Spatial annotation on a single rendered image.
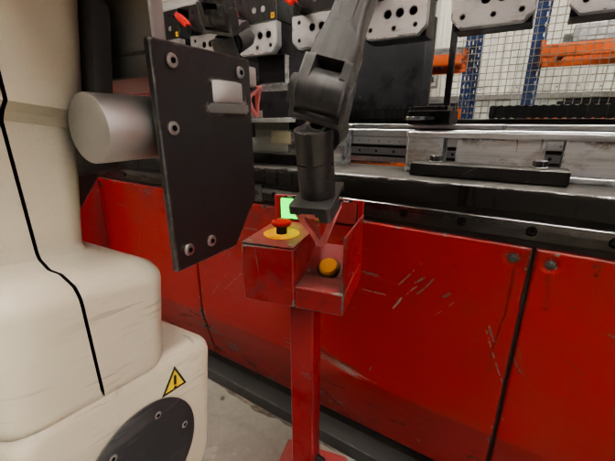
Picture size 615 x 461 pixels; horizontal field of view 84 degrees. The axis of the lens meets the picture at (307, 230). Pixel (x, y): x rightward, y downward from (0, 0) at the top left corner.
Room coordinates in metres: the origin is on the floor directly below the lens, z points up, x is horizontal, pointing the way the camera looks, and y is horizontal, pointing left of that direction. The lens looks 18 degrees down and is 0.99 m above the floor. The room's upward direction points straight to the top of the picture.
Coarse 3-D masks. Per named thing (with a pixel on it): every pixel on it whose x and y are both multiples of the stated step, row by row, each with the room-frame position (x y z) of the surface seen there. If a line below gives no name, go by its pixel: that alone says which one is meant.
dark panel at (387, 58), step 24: (384, 48) 1.46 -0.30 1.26; (408, 48) 1.41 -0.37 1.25; (432, 48) 1.36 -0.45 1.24; (360, 72) 1.52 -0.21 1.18; (384, 72) 1.46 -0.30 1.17; (408, 72) 1.41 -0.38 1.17; (264, 96) 1.79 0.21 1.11; (360, 96) 1.51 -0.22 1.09; (384, 96) 1.46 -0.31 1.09; (408, 96) 1.41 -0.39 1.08
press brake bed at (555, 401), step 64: (128, 192) 1.33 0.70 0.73; (256, 192) 0.97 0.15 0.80; (384, 256) 0.76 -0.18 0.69; (448, 256) 0.68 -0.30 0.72; (512, 256) 0.62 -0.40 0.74; (576, 256) 0.57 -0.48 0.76; (192, 320) 1.19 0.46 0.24; (256, 320) 0.98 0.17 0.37; (320, 320) 0.85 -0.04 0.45; (384, 320) 0.75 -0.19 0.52; (448, 320) 0.67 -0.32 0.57; (512, 320) 0.61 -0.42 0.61; (576, 320) 0.56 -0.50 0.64; (256, 384) 1.06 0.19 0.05; (320, 384) 0.88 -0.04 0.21; (384, 384) 0.74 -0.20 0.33; (448, 384) 0.66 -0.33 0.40; (512, 384) 0.60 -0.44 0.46; (576, 384) 0.54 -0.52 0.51; (384, 448) 0.79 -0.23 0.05; (448, 448) 0.68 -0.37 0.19; (512, 448) 0.58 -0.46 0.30; (576, 448) 0.53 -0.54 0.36
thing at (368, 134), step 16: (352, 128) 1.23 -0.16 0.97; (368, 128) 1.20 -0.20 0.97; (384, 128) 1.17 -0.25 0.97; (400, 128) 1.13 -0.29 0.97; (416, 128) 1.11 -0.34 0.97; (432, 128) 1.08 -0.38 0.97; (448, 128) 1.05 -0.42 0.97; (464, 128) 1.03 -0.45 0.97; (480, 128) 1.01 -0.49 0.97; (496, 128) 0.99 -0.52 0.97; (512, 128) 0.97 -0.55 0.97; (528, 128) 0.95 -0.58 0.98; (544, 128) 0.93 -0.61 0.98; (560, 128) 0.91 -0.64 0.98; (576, 128) 0.89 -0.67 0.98; (592, 128) 0.87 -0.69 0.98; (608, 128) 0.86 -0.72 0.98; (352, 144) 1.23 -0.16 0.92; (368, 144) 1.20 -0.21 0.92; (384, 144) 1.16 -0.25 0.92; (400, 144) 1.13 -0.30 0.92; (448, 144) 1.05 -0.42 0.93; (560, 144) 0.90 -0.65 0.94
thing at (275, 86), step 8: (272, 56) 1.11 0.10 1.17; (280, 56) 1.09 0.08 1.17; (288, 56) 1.10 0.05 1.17; (264, 64) 1.12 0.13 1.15; (272, 64) 1.11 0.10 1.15; (280, 64) 1.09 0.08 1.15; (288, 64) 1.10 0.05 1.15; (264, 72) 1.12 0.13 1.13; (272, 72) 1.11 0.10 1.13; (280, 72) 1.09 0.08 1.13; (288, 72) 1.10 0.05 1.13; (264, 80) 1.12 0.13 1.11; (272, 80) 1.11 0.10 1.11; (280, 80) 1.09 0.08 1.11; (288, 80) 1.10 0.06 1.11; (264, 88) 1.14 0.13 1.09; (272, 88) 1.12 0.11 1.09; (280, 88) 1.10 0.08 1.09
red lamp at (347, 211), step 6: (342, 204) 0.70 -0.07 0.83; (348, 204) 0.69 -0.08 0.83; (354, 204) 0.69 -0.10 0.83; (342, 210) 0.70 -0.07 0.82; (348, 210) 0.69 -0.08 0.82; (354, 210) 0.69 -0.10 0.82; (342, 216) 0.70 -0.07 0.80; (348, 216) 0.69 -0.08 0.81; (354, 216) 0.69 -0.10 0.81; (336, 222) 0.70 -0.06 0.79; (342, 222) 0.70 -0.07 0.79; (348, 222) 0.69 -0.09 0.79; (354, 222) 0.69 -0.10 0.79
